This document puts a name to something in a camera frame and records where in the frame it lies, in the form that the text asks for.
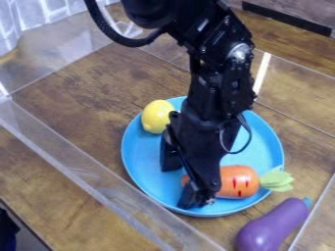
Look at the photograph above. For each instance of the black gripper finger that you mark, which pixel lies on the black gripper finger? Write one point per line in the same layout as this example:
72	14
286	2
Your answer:
170	160
200	188

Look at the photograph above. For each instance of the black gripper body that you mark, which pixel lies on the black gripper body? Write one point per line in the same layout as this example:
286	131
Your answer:
203	140

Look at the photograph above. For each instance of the orange toy carrot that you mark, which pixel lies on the orange toy carrot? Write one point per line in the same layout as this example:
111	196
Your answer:
242	181

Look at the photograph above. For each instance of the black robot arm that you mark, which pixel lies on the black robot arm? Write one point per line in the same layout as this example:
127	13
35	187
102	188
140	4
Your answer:
206	27

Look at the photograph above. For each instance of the yellow toy lemon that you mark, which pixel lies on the yellow toy lemon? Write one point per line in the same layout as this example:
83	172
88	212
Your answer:
155	116

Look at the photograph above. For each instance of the blue round plate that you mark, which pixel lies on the blue round plate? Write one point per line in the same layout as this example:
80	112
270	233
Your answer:
256	148

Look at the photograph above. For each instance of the purple toy eggplant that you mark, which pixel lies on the purple toy eggplant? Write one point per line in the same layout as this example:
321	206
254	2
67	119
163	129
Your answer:
264	234

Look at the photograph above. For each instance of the clear acrylic enclosure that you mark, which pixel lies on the clear acrylic enclosure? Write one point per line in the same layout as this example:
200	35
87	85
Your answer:
71	90

